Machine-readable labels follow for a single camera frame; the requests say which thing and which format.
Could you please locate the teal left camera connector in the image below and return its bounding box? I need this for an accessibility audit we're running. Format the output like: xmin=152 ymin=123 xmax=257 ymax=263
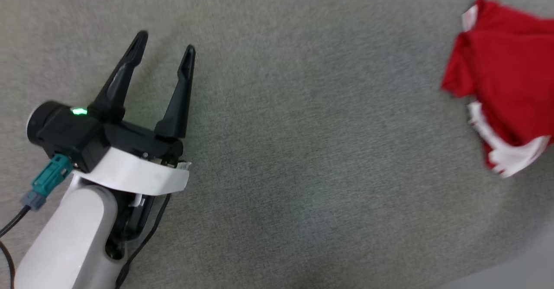
xmin=20 ymin=154 xmax=74 ymax=212

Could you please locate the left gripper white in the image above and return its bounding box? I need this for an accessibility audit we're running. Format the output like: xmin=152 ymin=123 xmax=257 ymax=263
xmin=71 ymin=30 xmax=196 ymax=196

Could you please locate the red basketball jersey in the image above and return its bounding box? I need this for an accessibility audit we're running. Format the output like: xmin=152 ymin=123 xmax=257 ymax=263
xmin=440 ymin=0 xmax=554 ymax=178

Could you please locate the grey fabric sofa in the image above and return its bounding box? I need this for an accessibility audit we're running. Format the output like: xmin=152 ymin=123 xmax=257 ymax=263
xmin=0 ymin=0 xmax=554 ymax=289

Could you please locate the thin black left gripper cable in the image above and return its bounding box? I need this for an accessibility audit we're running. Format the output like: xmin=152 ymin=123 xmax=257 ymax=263
xmin=114 ymin=193 xmax=172 ymax=289

